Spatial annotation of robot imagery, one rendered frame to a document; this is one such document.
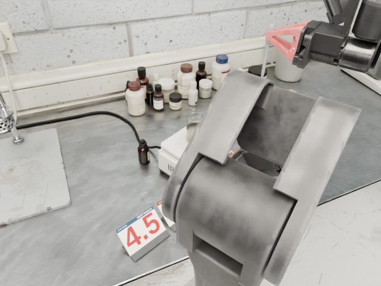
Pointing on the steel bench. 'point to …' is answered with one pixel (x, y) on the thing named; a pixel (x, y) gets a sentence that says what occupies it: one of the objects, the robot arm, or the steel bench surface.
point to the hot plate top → (176, 143)
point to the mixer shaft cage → (6, 118)
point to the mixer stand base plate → (32, 176)
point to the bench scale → (368, 79)
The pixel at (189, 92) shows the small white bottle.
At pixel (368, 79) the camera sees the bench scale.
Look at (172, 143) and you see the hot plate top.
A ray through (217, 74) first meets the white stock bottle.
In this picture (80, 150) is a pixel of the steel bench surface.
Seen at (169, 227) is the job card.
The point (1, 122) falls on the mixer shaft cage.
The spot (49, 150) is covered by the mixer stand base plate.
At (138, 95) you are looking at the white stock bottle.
